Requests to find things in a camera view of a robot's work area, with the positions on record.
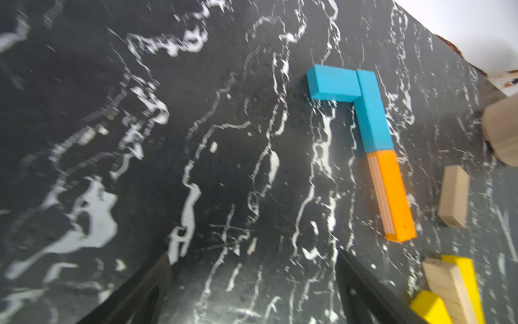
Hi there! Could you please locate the yellow block right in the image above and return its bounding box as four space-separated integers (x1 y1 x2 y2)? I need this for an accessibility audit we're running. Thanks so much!
441 255 486 324

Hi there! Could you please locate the yellow block left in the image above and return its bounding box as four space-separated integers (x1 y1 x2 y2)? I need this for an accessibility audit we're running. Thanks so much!
410 290 453 324

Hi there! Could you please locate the beige plant pot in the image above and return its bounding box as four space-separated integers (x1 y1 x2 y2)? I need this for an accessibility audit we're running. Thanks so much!
482 93 518 167

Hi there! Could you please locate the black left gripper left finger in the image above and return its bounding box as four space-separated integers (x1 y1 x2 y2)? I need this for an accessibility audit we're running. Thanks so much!
79 252 171 323

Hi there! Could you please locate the orange block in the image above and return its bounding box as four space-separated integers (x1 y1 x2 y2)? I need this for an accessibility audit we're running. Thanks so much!
367 150 417 243

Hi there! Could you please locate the teal short block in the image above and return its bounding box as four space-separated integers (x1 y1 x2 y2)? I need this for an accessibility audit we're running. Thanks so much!
306 65 362 103

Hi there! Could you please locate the natural wood block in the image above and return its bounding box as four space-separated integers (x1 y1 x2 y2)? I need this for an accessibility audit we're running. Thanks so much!
438 166 470 230
422 258 478 323

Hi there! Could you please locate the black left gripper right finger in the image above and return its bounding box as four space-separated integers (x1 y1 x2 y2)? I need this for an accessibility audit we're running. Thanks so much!
335 251 426 323

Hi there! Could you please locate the teal long block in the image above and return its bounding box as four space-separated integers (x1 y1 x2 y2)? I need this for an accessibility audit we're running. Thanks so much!
354 70 394 153

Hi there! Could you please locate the yellow block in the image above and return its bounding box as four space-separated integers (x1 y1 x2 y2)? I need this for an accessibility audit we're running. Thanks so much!
441 255 486 324
410 290 453 324

